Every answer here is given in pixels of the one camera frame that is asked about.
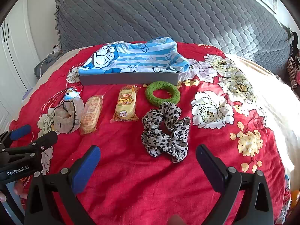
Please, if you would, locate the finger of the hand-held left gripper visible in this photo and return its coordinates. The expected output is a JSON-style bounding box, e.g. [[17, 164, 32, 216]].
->
[[0, 125, 32, 152], [5, 131, 59, 167]]

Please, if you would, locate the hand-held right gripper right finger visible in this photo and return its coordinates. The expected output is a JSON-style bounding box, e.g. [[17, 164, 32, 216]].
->
[[196, 145, 275, 225]]

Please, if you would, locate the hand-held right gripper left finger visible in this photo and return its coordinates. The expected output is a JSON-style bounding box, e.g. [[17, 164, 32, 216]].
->
[[25, 145, 101, 225]]

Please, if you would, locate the sheer beige scrunchie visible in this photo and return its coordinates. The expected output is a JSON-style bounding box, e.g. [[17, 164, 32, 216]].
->
[[48, 98, 84, 134]]

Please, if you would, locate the rice cracker packet plain print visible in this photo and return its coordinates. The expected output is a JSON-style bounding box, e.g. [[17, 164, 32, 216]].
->
[[79, 94, 104, 137]]

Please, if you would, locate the egg-shaped candy packet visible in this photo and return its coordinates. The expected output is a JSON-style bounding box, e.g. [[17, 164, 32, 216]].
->
[[63, 86, 83, 100]]

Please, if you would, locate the leopard print scrunchie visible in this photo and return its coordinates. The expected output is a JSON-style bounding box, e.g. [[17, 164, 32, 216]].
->
[[141, 102, 191, 164]]

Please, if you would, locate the rice cracker packet orange label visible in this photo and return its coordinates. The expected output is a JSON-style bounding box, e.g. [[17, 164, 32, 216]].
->
[[110, 85, 140, 123]]

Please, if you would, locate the green knitted scrunchie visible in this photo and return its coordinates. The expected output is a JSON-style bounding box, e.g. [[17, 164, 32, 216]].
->
[[145, 82, 181, 106]]

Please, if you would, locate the person's left hand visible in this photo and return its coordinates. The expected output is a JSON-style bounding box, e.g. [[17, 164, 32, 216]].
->
[[0, 180, 26, 202]]

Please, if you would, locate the person's right hand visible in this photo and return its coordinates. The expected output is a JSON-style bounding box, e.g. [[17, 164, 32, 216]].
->
[[168, 214, 186, 225]]

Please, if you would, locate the red floral blanket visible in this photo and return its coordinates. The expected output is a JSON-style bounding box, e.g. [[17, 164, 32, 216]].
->
[[9, 41, 294, 225]]

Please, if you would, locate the grey padded item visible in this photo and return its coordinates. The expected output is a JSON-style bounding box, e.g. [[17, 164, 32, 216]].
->
[[34, 59, 51, 80]]

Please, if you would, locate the white wardrobe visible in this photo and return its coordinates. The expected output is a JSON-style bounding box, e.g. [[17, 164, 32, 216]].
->
[[0, 0, 41, 127]]

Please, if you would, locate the small floral cloth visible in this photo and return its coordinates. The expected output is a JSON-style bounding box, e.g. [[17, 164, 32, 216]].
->
[[45, 44, 63, 64]]

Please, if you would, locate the orange round item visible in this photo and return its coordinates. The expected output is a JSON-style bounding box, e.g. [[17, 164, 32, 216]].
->
[[290, 189, 300, 208]]

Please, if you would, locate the blue striped cartoon cloth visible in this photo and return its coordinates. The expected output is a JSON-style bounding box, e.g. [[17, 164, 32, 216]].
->
[[77, 36, 191, 75]]

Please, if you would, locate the pile of clothes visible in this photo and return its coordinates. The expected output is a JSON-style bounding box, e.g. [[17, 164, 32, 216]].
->
[[284, 31, 300, 90]]

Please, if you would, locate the grey quilted cover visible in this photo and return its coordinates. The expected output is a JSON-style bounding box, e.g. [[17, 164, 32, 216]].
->
[[55, 0, 294, 76]]

